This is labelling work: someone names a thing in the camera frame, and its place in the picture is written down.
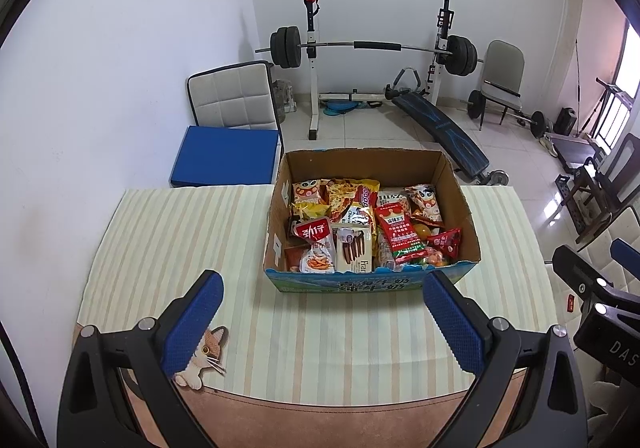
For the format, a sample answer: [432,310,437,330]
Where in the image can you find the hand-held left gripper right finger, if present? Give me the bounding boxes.
[422,271,588,448]

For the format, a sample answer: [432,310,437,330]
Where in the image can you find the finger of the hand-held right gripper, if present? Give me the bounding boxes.
[610,238,640,274]
[551,245,621,304]

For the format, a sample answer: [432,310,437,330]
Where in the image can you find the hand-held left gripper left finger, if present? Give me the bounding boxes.
[57,269,225,448]

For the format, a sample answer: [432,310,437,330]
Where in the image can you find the red triangular snack packet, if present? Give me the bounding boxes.
[426,227,462,259]

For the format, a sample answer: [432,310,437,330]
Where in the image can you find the white and orange panda packet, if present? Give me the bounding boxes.
[404,184,445,229]

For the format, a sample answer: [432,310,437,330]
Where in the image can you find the chocolate stick biscuit box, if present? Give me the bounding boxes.
[331,223,375,274]

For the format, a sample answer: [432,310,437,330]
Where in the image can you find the cardboard box with blue print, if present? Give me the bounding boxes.
[263,147,482,295]

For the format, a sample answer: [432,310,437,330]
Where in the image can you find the red and white snack packet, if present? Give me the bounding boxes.
[292,217,337,274]

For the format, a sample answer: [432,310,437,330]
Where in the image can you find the small yellow panda snack packet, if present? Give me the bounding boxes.
[291,201,331,221]

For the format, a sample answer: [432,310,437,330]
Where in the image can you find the yellow noodle packet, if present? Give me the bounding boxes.
[325,177,381,229]

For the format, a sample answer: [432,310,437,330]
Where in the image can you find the orange panda snack packet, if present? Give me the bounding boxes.
[291,179,331,204]

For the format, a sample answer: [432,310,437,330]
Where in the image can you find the dark wooden chair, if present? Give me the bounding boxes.
[570,132,640,244]

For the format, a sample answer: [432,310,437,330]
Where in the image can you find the cat print tablecloth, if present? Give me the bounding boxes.
[75,185,556,448]

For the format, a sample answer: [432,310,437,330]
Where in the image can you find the black low platform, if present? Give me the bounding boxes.
[552,135,608,174]

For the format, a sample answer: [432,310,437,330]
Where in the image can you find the black cylinder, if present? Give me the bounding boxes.
[556,107,578,135]

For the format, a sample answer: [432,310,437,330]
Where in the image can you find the blue cushion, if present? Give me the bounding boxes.
[169,125,281,189]

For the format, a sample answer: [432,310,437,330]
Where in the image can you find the thin black pole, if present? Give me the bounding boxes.
[574,39,583,136]

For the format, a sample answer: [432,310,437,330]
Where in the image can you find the window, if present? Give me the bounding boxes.
[597,21,640,144]

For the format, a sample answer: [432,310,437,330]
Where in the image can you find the black sit-up bench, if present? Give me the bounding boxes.
[384,67,508,186]

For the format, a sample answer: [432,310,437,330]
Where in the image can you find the short barbell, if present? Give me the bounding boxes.
[466,89,547,138]

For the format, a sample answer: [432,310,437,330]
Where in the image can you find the grey chair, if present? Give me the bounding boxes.
[479,39,526,131]

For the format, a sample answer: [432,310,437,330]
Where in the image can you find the teal twist disc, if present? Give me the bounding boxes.
[320,99,383,116]

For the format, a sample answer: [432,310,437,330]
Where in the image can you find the white barbell rack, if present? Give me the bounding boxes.
[305,0,453,141]

